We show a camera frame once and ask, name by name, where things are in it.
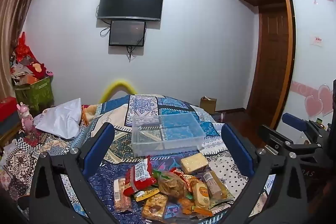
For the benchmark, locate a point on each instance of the red snack packet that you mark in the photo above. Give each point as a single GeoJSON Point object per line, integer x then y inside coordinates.
{"type": "Point", "coordinates": [136, 176]}

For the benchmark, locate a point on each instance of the patchwork bed blanket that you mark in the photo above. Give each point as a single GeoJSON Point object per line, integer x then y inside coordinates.
{"type": "Point", "coordinates": [178, 106]}

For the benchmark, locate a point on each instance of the yellow hoop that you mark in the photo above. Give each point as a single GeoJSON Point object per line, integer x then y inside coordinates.
{"type": "Point", "coordinates": [119, 82]}

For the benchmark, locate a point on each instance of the brown wooden door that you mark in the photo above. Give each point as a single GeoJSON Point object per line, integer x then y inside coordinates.
{"type": "Point", "coordinates": [270, 56]}

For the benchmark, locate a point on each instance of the small orange snack packet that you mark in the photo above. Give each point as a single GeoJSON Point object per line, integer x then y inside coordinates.
{"type": "Point", "coordinates": [185, 209]}

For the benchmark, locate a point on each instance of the pale yellow cake packet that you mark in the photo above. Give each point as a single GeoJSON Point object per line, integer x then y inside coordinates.
{"type": "Point", "coordinates": [194, 163]}

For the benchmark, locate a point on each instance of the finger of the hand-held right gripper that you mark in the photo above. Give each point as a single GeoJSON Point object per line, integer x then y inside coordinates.
{"type": "Point", "coordinates": [273, 138]}
{"type": "Point", "coordinates": [294, 121]}

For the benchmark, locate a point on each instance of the small cardboard box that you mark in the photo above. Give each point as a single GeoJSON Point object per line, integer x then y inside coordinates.
{"type": "Point", "coordinates": [208, 104]}

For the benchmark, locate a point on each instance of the white pillow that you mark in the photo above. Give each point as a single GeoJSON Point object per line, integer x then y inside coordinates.
{"type": "Point", "coordinates": [61, 119]}

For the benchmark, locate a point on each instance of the long cracker packet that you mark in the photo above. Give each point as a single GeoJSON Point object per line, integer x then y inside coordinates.
{"type": "Point", "coordinates": [121, 197]}

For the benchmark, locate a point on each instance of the green storage box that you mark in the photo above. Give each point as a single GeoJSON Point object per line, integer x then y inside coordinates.
{"type": "Point", "coordinates": [35, 94]}

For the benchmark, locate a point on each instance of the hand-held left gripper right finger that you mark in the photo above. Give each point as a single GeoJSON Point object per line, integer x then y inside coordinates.
{"type": "Point", "coordinates": [236, 148]}

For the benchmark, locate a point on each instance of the small yellow snack packet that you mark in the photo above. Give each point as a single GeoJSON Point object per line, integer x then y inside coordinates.
{"type": "Point", "coordinates": [145, 193]}

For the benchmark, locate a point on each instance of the striped brown curtain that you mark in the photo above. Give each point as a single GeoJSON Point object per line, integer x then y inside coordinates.
{"type": "Point", "coordinates": [15, 3]}

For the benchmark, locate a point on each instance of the small black wall monitor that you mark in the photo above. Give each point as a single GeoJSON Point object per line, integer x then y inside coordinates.
{"type": "Point", "coordinates": [127, 33]}

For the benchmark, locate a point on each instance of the white wardrobe door with hearts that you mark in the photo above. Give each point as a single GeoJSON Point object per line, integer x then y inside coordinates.
{"type": "Point", "coordinates": [307, 29]}

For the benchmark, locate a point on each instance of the nut brittle packet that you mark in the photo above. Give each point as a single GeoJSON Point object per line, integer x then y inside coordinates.
{"type": "Point", "coordinates": [155, 207]}

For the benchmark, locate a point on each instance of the clear bag of brown cookies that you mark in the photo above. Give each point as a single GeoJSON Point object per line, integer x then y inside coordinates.
{"type": "Point", "coordinates": [172, 184]}

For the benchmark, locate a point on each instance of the black wall television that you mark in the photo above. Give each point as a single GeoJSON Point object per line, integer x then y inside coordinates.
{"type": "Point", "coordinates": [130, 2]}

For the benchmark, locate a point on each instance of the pink plush toy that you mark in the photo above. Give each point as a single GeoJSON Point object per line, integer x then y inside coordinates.
{"type": "Point", "coordinates": [25, 119]}

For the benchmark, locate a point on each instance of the clear plastic storage box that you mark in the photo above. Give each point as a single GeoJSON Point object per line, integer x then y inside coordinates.
{"type": "Point", "coordinates": [168, 145]}

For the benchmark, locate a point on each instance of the orange bread packet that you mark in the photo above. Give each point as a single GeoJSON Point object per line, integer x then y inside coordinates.
{"type": "Point", "coordinates": [200, 195]}

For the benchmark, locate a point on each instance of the clear-wrapped brown cake bar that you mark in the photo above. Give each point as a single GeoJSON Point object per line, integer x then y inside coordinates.
{"type": "Point", "coordinates": [214, 184]}

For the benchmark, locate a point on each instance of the red box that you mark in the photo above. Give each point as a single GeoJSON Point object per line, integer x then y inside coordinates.
{"type": "Point", "coordinates": [8, 108]}

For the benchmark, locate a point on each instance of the pile of colourful clutter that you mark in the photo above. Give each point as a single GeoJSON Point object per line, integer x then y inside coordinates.
{"type": "Point", "coordinates": [27, 61]}

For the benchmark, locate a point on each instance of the orange printed cloth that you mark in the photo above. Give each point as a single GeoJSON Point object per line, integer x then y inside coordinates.
{"type": "Point", "coordinates": [89, 111]}

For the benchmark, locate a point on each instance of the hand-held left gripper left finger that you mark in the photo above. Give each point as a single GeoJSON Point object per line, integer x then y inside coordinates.
{"type": "Point", "coordinates": [101, 145]}

